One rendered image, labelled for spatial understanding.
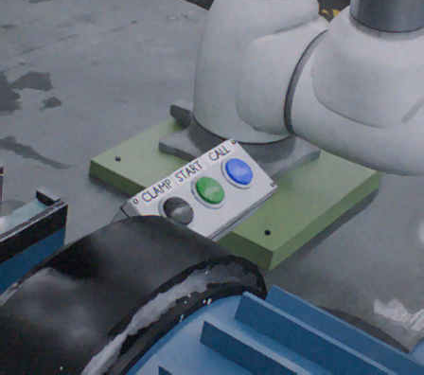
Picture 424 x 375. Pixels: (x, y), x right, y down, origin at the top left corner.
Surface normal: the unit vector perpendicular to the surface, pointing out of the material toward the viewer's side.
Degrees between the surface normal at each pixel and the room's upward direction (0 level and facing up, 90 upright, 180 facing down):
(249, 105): 99
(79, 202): 0
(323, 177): 2
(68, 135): 0
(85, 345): 22
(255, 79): 89
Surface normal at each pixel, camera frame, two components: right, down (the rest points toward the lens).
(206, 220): 0.50, -0.58
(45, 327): -0.07, -0.65
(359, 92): -0.55, 0.46
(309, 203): 0.11, -0.85
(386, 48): -0.14, -0.05
